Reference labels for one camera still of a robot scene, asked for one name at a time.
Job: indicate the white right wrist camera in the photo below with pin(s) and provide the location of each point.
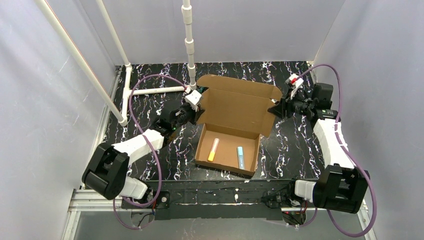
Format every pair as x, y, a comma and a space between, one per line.
295, 83

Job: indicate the green handled screwdriver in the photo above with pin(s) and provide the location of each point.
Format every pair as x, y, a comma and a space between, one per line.
202, 89

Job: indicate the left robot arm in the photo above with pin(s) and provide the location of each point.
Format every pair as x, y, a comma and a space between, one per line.
106, 172

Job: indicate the brown cardboard box sheet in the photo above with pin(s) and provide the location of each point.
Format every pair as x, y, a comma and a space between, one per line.
236, 112

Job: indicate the blue highlighter marker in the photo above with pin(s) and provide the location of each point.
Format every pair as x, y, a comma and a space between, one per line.
240, 157

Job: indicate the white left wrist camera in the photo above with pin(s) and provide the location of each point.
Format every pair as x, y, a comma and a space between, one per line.
194, 99

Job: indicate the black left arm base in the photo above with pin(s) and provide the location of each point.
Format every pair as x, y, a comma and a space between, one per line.
162, 201

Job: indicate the orange pink highlighter marker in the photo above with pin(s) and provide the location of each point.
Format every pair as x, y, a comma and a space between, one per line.
213, 150

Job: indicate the aluminium rail frame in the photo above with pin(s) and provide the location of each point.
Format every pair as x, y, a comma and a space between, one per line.
227, 198

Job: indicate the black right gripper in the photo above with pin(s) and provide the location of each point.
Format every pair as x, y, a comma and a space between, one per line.
286, 106

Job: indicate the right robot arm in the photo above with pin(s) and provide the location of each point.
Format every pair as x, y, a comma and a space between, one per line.
341, 187

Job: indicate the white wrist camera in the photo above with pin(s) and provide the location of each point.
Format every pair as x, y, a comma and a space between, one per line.
295, 83
194, 99

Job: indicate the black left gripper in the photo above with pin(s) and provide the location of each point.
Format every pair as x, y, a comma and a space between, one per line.
195, 112

